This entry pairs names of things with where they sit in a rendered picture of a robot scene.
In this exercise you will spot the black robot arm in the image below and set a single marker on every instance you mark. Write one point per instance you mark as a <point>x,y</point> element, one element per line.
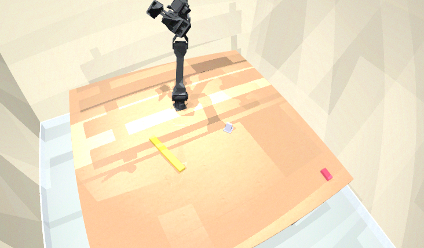
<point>179,94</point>

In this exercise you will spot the yellow bar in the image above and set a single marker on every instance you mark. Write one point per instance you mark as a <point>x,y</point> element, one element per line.
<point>167,154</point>

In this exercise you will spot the pink rectangular block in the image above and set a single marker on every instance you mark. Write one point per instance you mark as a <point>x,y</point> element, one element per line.
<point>326,174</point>

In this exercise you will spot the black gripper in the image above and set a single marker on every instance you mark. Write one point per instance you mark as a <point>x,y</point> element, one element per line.
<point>176,24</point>

